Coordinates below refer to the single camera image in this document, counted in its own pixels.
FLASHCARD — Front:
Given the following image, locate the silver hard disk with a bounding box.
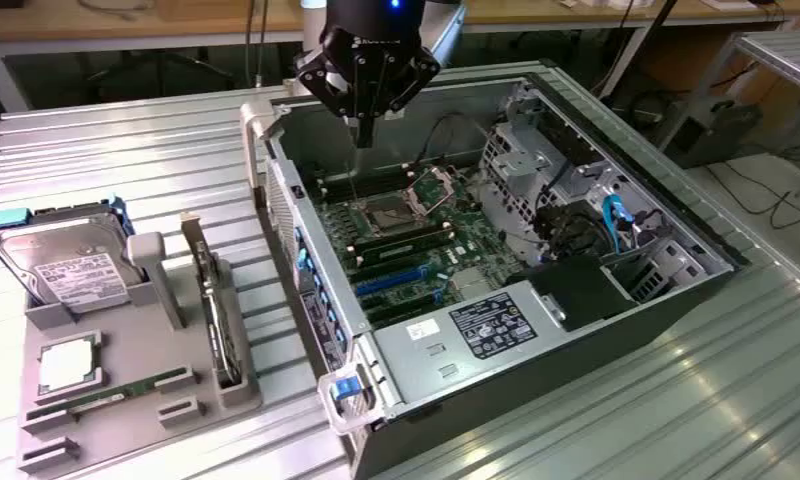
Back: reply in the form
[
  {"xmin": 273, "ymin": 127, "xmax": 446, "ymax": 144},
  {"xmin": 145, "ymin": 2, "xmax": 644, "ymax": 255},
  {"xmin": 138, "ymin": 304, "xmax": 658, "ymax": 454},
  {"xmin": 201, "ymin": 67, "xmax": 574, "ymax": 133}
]
[{"xmin": 0, "ymin": 214, "xmax": 142, "ymax": 315}]

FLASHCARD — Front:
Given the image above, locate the black plastic fan shroud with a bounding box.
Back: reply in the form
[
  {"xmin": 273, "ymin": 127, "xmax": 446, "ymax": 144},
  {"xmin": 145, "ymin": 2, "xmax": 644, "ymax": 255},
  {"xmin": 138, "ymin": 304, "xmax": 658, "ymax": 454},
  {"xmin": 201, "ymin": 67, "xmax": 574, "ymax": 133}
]
[{"xmin": 503, "ymin": 253, "xmax": 636, "ymax": 332}]

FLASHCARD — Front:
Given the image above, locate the black chair base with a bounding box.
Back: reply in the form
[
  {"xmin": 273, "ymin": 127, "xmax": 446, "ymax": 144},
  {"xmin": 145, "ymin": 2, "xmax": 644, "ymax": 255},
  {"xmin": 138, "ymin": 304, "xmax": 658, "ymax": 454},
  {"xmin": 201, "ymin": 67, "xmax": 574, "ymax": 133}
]
[{"xmin": 83, "ymin": 48, "xmax": 235, "ymax": 97}]

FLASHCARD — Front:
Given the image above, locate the blue wire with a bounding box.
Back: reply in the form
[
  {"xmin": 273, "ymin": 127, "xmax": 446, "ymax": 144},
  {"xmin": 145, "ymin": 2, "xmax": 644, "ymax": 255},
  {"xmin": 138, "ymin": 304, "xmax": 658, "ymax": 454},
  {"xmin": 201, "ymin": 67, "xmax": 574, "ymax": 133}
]
[{"xmin": 598, "ymin": 193, "xmax": 633, "ymax": 257}]

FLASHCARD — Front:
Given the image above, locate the metal socket cover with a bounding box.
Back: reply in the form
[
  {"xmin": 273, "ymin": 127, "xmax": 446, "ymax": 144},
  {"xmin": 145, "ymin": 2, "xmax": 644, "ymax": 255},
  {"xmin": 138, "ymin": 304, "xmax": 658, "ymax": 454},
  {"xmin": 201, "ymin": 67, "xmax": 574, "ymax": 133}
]
[{"xmin": 403, "ymin": 166, "xmax": 459, "ymax": 217}]

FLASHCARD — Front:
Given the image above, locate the green RAM stick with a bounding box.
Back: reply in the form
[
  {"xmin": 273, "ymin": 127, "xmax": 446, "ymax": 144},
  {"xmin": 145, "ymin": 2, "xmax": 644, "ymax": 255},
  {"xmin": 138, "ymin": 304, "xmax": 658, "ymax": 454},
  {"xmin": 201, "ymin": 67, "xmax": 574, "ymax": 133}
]
[{"xmin": 27, "ymin": 370, "xmax": 193, "ymax": 422}]

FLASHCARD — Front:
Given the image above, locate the metal disk bay cage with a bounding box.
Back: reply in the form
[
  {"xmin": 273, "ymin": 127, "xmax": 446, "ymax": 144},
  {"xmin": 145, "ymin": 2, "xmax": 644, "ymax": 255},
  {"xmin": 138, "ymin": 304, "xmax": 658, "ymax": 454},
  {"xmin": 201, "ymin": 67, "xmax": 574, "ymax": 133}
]
[{"xmin": 477, "ymin": 79, "xmax": 618, "ymax": 214}]

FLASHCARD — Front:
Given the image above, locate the aluminium frame table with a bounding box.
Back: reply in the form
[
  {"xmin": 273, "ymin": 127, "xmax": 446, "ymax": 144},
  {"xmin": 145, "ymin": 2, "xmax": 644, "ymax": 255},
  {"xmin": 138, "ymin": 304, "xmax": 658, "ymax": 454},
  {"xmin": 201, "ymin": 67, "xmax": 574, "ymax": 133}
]
[{"xmin": 696, "ymin": 31, "xmax": 800, "ymax": 131}]

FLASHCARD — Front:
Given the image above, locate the open black PC case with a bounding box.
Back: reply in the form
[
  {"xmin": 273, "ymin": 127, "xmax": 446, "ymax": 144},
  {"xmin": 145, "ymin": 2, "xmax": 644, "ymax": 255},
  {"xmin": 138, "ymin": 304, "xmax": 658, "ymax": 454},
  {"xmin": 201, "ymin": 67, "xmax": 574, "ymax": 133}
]
[{"xmin": 238, "ymin": 58, "xmax": 752, "ymax": 480}]

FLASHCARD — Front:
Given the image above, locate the graphics card with metal bracket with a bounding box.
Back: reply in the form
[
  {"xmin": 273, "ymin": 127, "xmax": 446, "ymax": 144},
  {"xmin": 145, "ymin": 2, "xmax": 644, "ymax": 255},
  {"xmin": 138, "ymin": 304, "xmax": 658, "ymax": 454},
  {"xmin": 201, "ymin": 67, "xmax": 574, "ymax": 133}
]
[{"xmin": 178, "ymin": 211, "xmax": 249, "ymax": 390}]

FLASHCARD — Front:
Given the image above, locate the blue case latch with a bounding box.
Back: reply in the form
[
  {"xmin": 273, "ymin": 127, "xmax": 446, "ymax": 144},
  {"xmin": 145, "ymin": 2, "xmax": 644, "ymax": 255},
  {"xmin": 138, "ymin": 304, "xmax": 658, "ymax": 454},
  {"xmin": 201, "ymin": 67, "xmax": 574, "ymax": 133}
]
[{"xmin": 330, "ymin": 376, "xmax": 362, "ymax": 402}]

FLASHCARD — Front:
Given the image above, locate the black expansion slot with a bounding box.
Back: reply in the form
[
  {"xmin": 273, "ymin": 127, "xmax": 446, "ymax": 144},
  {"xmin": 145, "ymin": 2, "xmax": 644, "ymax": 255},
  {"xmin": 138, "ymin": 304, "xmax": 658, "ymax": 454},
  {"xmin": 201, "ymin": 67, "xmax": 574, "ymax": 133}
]
[{"xmin": 361, "ymin": 291, "xmax": 439, "ymax": 324}]

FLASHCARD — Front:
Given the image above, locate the CPU socket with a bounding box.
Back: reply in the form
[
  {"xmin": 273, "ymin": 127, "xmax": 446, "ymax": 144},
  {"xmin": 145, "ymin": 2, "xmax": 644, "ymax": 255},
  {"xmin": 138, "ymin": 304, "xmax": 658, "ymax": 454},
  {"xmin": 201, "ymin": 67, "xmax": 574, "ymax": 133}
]
[{"xmin": 361, "ymin": 192, "xmax": 429, "ymax": 235}]

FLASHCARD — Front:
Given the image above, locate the black wire in case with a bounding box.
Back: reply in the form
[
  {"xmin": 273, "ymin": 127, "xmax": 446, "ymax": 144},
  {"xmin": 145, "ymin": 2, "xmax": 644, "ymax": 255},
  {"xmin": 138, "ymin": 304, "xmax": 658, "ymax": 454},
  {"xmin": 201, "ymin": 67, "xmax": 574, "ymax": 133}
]
[{"xmin": 419, "ymin": 113, "xmax": 489, "ymax": 164}]

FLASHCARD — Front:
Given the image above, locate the wooden desk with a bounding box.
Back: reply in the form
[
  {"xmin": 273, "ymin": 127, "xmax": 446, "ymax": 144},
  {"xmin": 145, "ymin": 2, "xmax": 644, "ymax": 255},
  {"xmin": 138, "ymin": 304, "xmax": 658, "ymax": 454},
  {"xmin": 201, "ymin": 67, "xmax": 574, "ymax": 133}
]
[{"xmin": 0, "ymin": 0, "xmax": 800, "ymax": 114}]

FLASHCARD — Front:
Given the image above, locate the blue disk carrier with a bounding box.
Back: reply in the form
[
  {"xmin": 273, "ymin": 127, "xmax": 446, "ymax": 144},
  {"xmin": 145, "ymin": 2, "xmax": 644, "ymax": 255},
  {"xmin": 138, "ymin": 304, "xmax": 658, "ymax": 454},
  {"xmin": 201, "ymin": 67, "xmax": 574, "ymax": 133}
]
[{"xmin": 0, "ymin": 195, "xmax": 137, "ymax": 261}]

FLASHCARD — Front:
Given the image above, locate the grey power supply unit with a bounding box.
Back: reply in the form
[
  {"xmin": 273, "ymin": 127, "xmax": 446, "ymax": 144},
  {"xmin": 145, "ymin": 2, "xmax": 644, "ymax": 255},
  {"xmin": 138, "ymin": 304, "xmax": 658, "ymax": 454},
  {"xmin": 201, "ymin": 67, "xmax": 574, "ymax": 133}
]
[{"xmin": 370, "ymin": 278, "xmax": 569, "ymax": 407}]

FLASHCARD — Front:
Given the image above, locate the black box on floor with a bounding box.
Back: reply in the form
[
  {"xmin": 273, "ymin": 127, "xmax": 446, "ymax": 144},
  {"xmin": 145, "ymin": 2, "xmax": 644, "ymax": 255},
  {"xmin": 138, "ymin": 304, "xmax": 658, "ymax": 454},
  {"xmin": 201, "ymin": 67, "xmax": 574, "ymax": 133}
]
[{"xmin": 664, "ymin": 99, "xmax": 762, "ymax": 169}]

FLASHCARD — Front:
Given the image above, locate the blue expansion slot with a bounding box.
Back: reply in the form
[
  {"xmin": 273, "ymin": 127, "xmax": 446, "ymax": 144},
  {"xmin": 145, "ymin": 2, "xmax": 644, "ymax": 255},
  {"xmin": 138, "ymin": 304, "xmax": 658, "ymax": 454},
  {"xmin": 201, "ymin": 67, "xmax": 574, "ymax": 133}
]
[{"xmin": 351, "ymin": 264, "xmax": 429, "ymax": 297}]

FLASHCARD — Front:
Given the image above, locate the CPU chip with silver lid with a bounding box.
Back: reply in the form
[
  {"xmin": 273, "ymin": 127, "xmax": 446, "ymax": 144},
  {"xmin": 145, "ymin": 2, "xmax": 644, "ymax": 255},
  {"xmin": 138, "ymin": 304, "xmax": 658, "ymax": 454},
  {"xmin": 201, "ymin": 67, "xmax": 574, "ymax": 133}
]
[{"xmin": 36, "ymin": 341, "xmax": 102, "ymax": 397}]

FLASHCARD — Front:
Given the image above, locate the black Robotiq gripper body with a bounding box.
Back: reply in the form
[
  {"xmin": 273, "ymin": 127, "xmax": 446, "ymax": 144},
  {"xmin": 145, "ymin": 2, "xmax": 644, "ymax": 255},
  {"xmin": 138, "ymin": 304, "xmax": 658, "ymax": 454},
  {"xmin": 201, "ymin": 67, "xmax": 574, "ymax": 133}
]
[{"xmin": 322, "ymin": 0, "xmax": 429, "ymax": 104}]

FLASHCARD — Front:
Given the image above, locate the small metal disk bay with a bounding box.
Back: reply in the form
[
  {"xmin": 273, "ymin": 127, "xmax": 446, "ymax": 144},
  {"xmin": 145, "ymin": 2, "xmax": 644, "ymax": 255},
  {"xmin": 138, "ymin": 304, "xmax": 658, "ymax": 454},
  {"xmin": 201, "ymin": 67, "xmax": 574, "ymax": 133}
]
[{"xmin": 601, "ymin": 238, "xmax": 712, "ymax": 307}]

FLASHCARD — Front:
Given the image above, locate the grey parts rack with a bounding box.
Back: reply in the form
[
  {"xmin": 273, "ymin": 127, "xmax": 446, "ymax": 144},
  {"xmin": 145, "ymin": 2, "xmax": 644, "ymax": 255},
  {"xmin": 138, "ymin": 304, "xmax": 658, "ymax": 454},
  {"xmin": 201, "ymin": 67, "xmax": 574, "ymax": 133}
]
[{"xmin": 14, "ymin": 231, "xmax": 269, "ymax": 474}]

